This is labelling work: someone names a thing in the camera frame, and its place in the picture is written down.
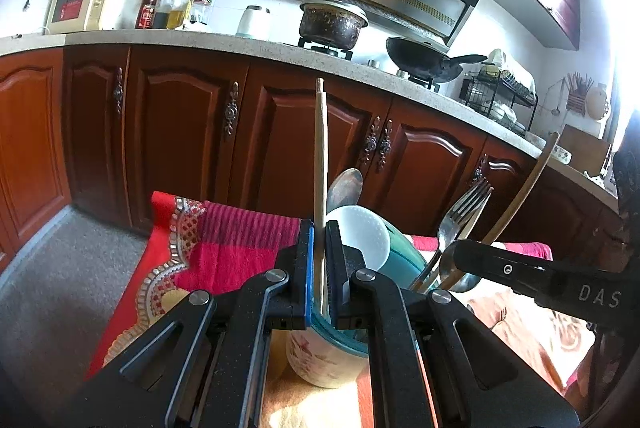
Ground red and cream printed blanket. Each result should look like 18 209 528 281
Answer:
85 191 601 428

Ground wooden cutting board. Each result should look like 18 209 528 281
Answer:
557 124 612 173

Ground wall-mounted chopstick holder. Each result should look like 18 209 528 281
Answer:
562 72 596 116

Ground red-label sauce bottle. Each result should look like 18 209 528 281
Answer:
135 0 163 30

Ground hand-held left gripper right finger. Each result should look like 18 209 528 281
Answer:
324 219 581 428

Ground cream microwave oven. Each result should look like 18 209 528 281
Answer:
45 0 146 36

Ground hanging metal ladle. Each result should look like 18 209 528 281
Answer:
545 78 566 116

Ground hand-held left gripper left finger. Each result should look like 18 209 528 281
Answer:
65 219 317 428

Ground metal spoon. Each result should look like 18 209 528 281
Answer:
325 168 364 216
435 240 483 293

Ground dark lidded cooking pot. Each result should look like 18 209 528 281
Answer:
298 2 369 51

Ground black wok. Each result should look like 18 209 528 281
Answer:
385 36 488 84

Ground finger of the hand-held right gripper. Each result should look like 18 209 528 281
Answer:
441 239 549 305

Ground brown wooden base cabinets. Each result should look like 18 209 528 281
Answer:
0 30 631 276

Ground black gas stove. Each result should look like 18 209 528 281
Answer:
295 36 443 93

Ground teal-rimmed floral cup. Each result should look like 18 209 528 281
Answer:
285 228 443 389

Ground white canister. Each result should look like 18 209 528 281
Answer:
235 5 272 39

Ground metal fork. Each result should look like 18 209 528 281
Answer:
410 178 495 291

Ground yellow cooking oil bottle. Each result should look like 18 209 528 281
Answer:
167 0 195 30

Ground round beige wall hanging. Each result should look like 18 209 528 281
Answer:
585 86 610 121

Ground black wire dish rack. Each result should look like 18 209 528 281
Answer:
460 49 540 133

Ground white plastic rice paddle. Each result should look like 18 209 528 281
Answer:
325 205 392 269

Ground dark soy sauce bottle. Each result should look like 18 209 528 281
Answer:
152 0 176 30

